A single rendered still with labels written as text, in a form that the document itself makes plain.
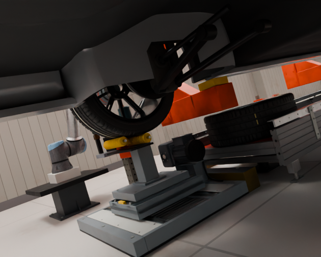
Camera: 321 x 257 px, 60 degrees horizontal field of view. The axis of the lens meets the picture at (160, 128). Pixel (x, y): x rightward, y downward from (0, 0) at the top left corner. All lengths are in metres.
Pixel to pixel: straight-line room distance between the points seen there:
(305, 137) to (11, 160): 3.84
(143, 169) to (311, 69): 2.46
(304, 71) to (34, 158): 3.85
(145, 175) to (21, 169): 3.12
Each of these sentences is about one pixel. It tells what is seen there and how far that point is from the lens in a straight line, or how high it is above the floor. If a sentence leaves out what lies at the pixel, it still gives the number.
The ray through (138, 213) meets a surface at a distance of 1.53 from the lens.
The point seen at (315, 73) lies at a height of 0.61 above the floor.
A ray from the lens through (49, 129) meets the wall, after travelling 4.74.
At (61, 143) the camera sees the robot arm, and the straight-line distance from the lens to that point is 2.68.
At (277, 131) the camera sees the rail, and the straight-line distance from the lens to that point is 1.72.
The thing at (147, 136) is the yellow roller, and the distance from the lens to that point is 1.62.
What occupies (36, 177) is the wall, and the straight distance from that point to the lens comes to 4.64.
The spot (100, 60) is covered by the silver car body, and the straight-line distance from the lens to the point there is 1.15.
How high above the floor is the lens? 0.55
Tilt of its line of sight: 1 degrees down
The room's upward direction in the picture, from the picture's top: 16 degrees counter-clockwise
